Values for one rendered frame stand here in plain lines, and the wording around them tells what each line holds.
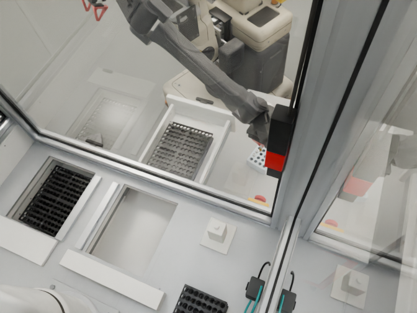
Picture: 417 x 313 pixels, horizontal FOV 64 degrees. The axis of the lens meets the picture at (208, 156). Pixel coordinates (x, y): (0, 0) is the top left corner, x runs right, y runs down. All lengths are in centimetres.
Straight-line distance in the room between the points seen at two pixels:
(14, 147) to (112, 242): 47
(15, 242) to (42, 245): 9
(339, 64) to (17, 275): 104
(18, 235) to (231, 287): 67
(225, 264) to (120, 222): 43
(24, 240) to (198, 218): 54
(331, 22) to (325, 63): 6
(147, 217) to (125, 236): 10
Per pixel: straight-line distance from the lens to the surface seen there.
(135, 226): 121
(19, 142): 134
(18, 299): 77
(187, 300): 94
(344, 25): 41
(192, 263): 101
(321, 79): 48
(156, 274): 102
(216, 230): 94
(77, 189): 126
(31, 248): 118
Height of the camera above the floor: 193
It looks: 60 degrees down
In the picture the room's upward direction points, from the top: 10 degrees counter-clockwise
